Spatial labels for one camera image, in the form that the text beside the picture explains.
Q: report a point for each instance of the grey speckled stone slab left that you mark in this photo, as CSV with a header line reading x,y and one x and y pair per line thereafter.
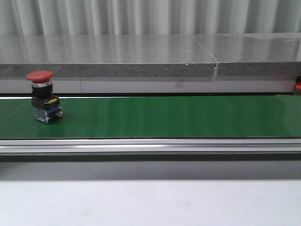
x,y
105,56

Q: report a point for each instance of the grey speckled stone slab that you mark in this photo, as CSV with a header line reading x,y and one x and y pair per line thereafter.
x,y
105,56
255,54

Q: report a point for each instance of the green conveyor belt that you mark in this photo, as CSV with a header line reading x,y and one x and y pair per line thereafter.
x,y
157,117

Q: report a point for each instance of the white cabinet panel under slab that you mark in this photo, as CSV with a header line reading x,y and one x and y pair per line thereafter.
x,y
177,85

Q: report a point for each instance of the grey speckled stone slab right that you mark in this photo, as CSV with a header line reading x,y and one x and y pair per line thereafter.
x,y
255,54

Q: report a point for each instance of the white pleated curtain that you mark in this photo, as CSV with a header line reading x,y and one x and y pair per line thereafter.
x,y
117,17

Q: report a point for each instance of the aluminium conveyor frame rail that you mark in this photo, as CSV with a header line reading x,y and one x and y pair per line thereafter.
x,y
189,149

